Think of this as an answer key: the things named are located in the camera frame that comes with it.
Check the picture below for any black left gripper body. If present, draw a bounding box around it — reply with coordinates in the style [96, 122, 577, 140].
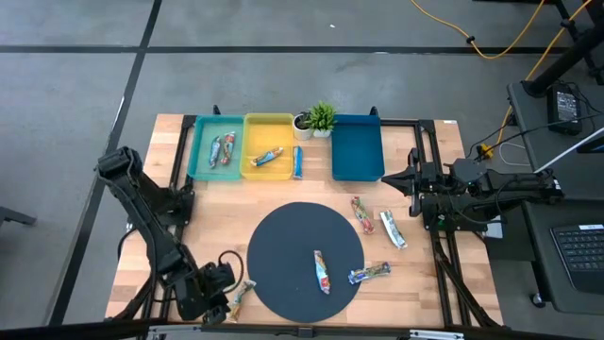
[175, 273, 227, 322]

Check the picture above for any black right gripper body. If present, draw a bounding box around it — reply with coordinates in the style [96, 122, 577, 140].
[408, 147, 455, 218]

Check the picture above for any tan and green granola bar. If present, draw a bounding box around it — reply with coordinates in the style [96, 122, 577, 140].
[227, 279, 258, 323]

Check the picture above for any white and green granola bar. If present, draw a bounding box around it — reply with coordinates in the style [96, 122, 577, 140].
[379, 210, 409, 250]

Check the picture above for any red and green granola bar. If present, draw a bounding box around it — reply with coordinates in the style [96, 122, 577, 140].
[350, 195, 377, 235]

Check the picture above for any blue and orange granola bar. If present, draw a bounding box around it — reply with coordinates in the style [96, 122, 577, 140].
[249, 146, 285, 168]

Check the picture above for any red and white granola bar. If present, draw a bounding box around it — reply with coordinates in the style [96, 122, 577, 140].
[220, 131, 237, 166]

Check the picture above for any blue red-ended granola bar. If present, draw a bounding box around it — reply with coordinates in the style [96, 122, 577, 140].
[313, 249, 332, 296]

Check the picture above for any blue plastic tray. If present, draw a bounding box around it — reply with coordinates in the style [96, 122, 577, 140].
[330, 113, 386, 183]

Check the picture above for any white pot with green plant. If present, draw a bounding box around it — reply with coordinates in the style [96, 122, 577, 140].
[304, 100, 339, 139]

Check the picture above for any black overhead beam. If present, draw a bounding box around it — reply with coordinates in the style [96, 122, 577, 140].
[0, 316, 604, 340]

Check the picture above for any round dark woven placemat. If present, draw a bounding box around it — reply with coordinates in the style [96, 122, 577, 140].
[246, 201, 366, 325]

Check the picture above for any white pot with dark succulent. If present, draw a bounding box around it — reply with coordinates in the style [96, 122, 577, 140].
[292, 111, 314, 142]

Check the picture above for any dark grey side desk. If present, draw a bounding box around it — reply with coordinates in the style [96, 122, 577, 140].
[507, 79, 604, 315]

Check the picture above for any teal plastic tray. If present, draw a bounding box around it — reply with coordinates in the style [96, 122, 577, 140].
[187, 114, 245, 182]

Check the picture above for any white rod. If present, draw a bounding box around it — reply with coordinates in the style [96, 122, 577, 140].
[532, 126, 604, 174]

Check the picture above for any yellow plastic tray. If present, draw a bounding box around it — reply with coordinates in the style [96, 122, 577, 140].
[239, 112, 295, 181]

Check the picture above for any black power brick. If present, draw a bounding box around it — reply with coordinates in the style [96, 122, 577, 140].
[546, 83, 582, 137]

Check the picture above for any black keyboard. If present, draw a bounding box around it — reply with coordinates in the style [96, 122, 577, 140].
[550, 224, 604, 295]

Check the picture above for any black stand leg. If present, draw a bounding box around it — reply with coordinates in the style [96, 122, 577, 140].
[522, 23, 604, 99]

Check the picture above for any black furniture leg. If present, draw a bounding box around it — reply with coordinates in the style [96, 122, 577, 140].
[0, 206, 38, 228]

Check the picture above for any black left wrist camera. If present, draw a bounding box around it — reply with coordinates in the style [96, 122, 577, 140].
[206, 262, 237, 290]

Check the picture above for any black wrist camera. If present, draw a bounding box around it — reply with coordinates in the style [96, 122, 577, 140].
[451, 158, 488, 190]
[206, 262, 237, 290]

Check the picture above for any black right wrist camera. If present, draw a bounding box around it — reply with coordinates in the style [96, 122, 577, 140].
[451, 158, 488, 190]

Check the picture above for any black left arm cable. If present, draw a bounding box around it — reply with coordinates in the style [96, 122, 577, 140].
[216, 249, 245, 284]

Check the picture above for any white cable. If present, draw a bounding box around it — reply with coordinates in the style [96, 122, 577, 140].
[498, 141, 533, 168]

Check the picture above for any black aluminium rig frame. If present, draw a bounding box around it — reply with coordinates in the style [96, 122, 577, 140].
[106, 104, 506, 332]

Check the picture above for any black desk cable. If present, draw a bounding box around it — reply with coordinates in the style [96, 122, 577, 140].
[465, 111, 601, 160]

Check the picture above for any yellow floor cable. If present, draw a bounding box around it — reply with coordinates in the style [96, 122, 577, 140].
[409, 0, 548, 60]

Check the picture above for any yellow hanging cable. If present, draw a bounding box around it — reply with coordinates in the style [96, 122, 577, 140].
[476, 0, 594, 160]

